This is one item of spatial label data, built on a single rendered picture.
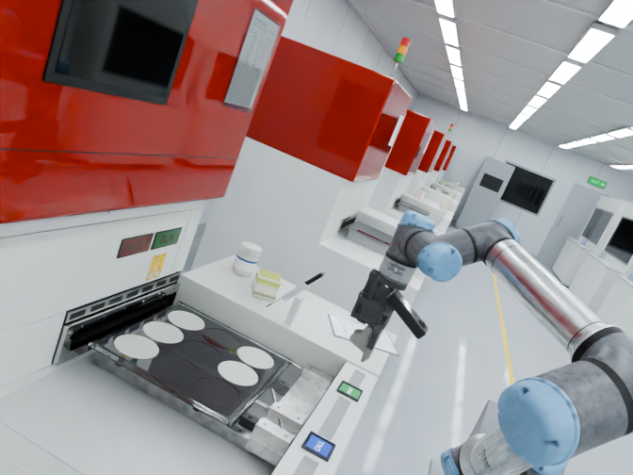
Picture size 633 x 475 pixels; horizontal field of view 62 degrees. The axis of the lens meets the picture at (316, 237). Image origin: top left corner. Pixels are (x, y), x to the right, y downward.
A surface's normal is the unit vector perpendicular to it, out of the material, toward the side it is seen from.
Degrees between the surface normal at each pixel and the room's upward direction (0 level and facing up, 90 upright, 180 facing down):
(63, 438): 0
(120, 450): 0
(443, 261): 90
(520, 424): 115
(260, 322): 90
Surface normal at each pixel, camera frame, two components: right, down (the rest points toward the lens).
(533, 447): -0.95, 0.15
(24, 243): 0.88, 0.41
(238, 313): -0.29, 0.13
